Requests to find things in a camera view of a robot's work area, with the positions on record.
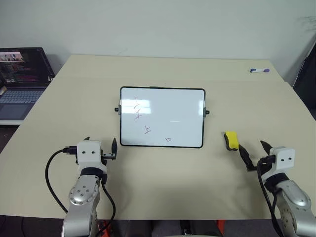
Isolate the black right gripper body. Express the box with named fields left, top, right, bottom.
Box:
left=246, top=153, right=275, bottom=173

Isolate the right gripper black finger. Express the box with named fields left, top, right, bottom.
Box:
left=238, top=145, right=257, bottom=169
left=260, top=140, right=273, bottom=156

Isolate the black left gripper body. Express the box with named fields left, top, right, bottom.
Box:
left=100, top=149, right=117, bottom=165

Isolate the yellow and black eraser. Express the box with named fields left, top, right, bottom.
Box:
left=223, top=131, right=239, bottom=151

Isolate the black-framed tabletop whiteboard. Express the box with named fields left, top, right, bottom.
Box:
left=114, top=85, right=211, bottom=149

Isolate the white side desk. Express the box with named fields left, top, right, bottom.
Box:
left=0, top=119, right=23, bottom=126

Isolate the open grey laptop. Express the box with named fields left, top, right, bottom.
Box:
left=0, top=47, right=55, bottom=121

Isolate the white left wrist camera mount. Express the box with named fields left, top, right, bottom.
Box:
left=76, top=141, right=108, bottom=173

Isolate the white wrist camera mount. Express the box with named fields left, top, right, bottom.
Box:
left=261, top=146, right=296, bottom=183
left=76, top=141, right=108, bottom=173

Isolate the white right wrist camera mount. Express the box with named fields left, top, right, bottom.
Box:
left=261, top=146, right=296, bottom=183

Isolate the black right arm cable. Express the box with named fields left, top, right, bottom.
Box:
left=256, top=155, right=285, bottom=237

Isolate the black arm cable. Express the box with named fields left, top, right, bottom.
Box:
left=44, top=146, right=117, bottom=237
left=256, top=155, right=285, bottom=237

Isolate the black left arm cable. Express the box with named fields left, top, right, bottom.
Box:
left=44, top=146, right=117, bottom=237

